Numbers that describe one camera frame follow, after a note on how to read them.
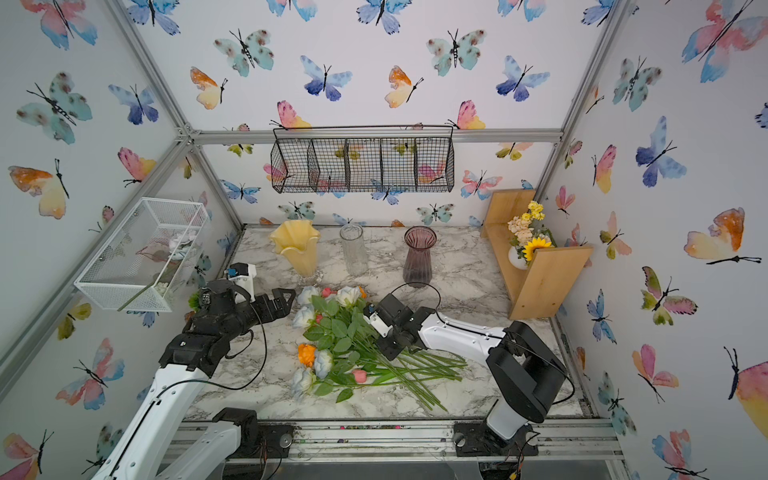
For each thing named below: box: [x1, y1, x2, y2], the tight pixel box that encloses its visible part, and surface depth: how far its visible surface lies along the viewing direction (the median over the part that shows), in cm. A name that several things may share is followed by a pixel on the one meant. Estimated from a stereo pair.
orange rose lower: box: [298, 343, 317, 368], surface depth 86 cm
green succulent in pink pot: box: [188, 291, 202, 312], surface depth 86 cm
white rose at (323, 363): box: [314, 349, 333, 379], surface depth 83 cm
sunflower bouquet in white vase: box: [507, 200, 558, 270], surface depth 88 cm
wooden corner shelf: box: [481, 189, 593, 320], surface depth 92 cm
